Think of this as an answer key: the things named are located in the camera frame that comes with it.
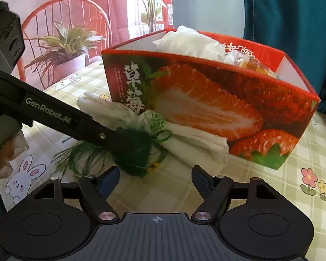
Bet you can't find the printed wall backdrop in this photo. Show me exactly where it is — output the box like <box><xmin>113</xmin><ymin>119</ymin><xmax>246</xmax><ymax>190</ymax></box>
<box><xmin>0</xmin><ymin>0</ymin><xmax>173</xmax><ymax>90</ymax></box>

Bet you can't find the person's left hand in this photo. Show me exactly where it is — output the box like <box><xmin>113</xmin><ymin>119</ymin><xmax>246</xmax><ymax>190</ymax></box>
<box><xmin>0</xmin><ymin>130</ymin><xmax>30</xmax><ymax>197</ymax></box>

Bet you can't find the teal curtain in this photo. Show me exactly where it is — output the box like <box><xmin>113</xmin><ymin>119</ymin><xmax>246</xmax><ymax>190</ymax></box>
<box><xmin>241</xmin><ymin>0</ymin><xmax>326</xmax><ymax>112</ymax></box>

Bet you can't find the orange floral oven mitt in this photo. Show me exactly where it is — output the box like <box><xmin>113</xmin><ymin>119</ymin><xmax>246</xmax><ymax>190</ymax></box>
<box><xmin>232</xmin><ymin>50</ymin><xmax>281</xmax><ymax>80</ymax></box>

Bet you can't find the white cloth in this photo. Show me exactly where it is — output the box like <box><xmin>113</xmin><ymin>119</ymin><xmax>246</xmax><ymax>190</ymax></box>
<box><xmin>152</xmin><ymin>25</ymin><xmax>235</xmax><ymax>66</ymax></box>
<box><xmin>77</xmin><ymin>92</ymin><xmax>230</xmax><ymax>175</ymax></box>

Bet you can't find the red strawberry print box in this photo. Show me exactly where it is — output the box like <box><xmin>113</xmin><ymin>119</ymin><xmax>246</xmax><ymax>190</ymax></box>
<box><xmin>101</xmin><ymin>28</ymin><xmax>320</xmax><ymax>170</ymax></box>

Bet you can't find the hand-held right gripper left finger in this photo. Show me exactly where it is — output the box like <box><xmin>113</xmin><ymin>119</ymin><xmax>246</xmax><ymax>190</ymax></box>
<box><xmin>33</xmin><ymin>166</ymin><xmax>120</xmax><ymax>222</ymax></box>

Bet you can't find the green tassel pendant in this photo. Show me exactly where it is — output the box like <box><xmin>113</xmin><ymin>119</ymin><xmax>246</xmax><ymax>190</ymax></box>
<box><xmin>54</xmin><ymin>129</ymin><xmax>172</xmax><ymax>179</ymax></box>

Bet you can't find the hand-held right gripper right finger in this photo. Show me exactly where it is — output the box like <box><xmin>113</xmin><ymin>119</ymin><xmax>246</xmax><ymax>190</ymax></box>
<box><xmin>191</xmin><ymin>165</ymin><xmax>279</xmax><ymax>221</ymax></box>

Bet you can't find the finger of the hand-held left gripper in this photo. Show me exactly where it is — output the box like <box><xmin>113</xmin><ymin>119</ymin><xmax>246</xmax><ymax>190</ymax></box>
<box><xmin>81</xmin><ymin>118</ymin><xmax>133</xmax><ymax>156</ymax></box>

